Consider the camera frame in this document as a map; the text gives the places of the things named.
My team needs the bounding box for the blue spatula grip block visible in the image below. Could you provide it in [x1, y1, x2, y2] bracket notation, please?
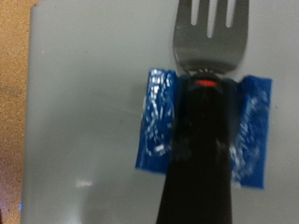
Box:
[135, 67, 274, 190]

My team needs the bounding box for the slotted metal spatula black handle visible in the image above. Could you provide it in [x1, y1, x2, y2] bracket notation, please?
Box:
[155, 0, 250, 224]

